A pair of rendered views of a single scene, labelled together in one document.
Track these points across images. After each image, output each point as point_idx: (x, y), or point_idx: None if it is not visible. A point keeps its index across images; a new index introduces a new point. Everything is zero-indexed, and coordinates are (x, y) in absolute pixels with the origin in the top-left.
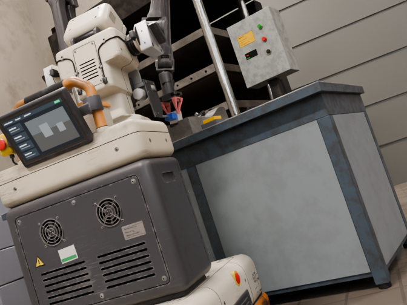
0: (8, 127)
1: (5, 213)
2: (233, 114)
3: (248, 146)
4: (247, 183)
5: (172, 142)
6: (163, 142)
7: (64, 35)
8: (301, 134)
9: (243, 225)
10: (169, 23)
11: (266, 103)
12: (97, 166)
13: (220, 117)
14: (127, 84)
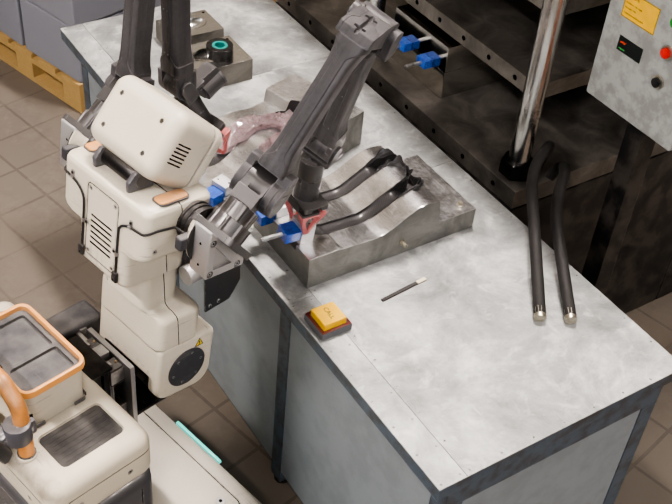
0: None
1: (65, 35)
2: (517, 130)
3: (352, 397)
4: (333, 420)
5: (265, 279)
6: (120, 480)
7: (92, 126)
8: (408, 477)
9: (312, 440)
10: (354, 99)
11: (378, 416)
12: (9, 481)
13: (343, 320)
14: (171, 259)
